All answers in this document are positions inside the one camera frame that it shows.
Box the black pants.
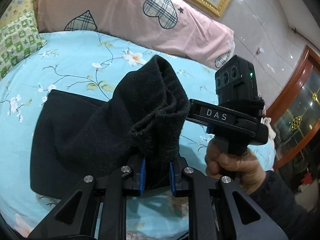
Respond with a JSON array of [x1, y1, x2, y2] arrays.
[[30, 55, 190, 199]]

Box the right forearm in black sleeve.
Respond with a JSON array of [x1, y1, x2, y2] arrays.
[[250, 171, 314, 239]]

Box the person's right hand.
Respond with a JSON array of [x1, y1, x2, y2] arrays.
[[205, 139, 266, 194]]

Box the light blue floral bedsheet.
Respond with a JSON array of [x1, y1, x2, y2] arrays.
[[1, 31, 285, 239]]

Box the pink quilt with plaid hearts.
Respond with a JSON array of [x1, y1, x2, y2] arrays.
[[35, 0, 235, 69]]

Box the green checkered pillow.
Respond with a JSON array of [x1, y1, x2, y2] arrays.
[[0, 11, 47, 78]]

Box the yellow cartoon print pillow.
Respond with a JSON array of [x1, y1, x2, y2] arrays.
[[0, 0, 35, 28]]

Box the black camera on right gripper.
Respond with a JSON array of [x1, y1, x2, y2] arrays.
[[215, 55, 265, 120]]

